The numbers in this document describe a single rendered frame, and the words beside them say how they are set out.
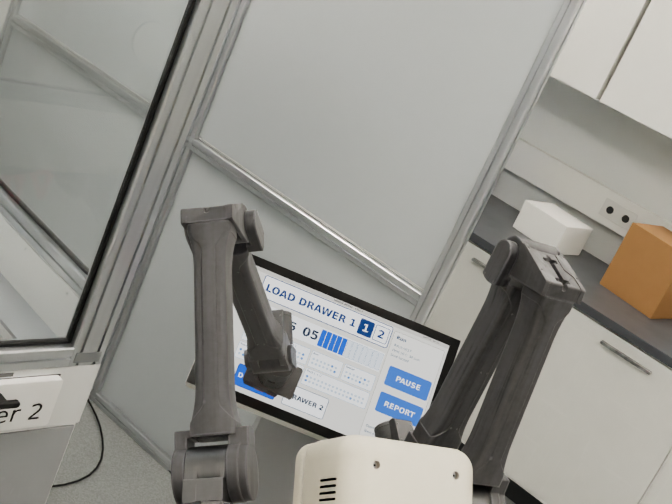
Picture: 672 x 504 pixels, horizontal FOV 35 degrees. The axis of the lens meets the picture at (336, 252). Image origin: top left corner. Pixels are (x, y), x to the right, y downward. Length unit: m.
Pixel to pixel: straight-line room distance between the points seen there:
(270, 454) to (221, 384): 0.96
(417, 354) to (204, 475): 0.98
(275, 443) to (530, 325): 0.95
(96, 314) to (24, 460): 0.35
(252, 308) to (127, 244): 0.39
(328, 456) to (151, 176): 0.80
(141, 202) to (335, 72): 1.27
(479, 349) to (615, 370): 2.53
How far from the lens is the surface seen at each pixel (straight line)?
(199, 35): 1.92
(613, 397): 4.18
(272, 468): 2.40
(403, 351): 2.30
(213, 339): 1.46
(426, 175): 2.97
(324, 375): 2.25
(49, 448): 2.27
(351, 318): 2.29
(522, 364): 1.57
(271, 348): 1.84
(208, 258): 1.49
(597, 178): 4.89
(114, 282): 2.08
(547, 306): 1.55
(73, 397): 2.21
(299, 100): 3.23
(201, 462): 1.42
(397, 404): 2.27
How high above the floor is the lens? 2.02
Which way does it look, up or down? 19 degrees down
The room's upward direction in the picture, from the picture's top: 24 degrees clockwise
